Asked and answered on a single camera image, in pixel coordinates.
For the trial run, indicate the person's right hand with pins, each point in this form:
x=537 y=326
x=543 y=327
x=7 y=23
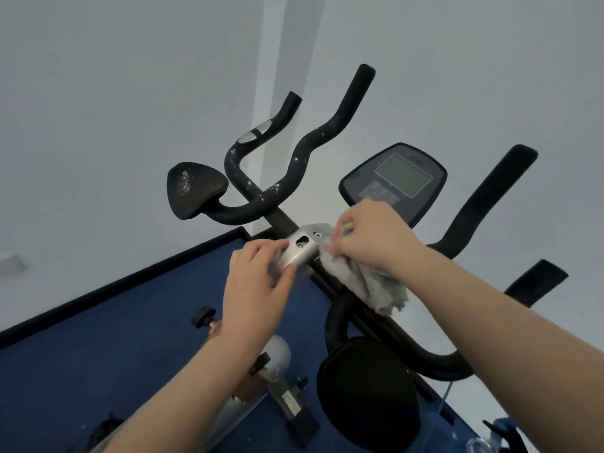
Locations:
x=377 y=235

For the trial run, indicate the person's left hand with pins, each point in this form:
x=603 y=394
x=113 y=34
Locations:
x=250 y=301

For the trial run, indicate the grey cleaning cloth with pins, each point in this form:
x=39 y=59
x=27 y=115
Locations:
x=373 y=287

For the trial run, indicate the silver orange exercise bike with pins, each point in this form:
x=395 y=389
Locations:
x=302 y=250

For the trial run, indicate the person's right forearm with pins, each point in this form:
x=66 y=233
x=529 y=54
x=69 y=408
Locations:
x=509 y=334

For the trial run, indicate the clear blue acrylic side table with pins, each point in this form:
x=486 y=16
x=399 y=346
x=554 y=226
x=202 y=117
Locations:
x=455 y=417

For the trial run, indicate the clear spray bottle black nozzle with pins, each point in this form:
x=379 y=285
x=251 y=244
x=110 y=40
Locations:
x=509 y=438

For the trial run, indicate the white wall socket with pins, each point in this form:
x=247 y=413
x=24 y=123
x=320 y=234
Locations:
x=12 y=264

